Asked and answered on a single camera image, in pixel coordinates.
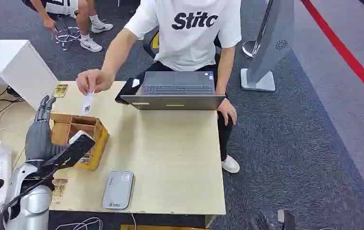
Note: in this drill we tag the black tablet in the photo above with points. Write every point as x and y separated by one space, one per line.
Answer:
128 90

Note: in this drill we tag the person's right hand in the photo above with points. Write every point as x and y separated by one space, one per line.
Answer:
93 81

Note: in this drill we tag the white cabinet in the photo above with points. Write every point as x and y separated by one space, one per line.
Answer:
13 66

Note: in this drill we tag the red floor tape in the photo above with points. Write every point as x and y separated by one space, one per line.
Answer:
347 55

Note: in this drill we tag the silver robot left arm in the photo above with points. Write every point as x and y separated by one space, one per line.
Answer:
34 200

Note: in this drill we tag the grey laptop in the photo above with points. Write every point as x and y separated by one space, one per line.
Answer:
177 92

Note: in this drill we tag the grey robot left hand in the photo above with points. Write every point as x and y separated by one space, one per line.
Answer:
37 139

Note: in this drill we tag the crouching person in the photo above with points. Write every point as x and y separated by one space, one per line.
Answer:
74 12

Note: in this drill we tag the gold card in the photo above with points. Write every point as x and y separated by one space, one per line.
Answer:
59 189
60 90

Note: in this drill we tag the chrome chair base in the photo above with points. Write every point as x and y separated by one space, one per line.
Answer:
67 35

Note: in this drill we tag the wooden card box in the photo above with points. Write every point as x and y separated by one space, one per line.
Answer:
98 139

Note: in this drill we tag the seated person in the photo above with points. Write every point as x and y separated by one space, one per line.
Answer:
188 35

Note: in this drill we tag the grey card reader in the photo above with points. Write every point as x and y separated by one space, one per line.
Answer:
118 189

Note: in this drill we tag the white card with QR code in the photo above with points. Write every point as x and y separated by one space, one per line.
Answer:
86 104

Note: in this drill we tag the person's left hand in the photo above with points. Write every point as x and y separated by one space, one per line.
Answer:
228 111

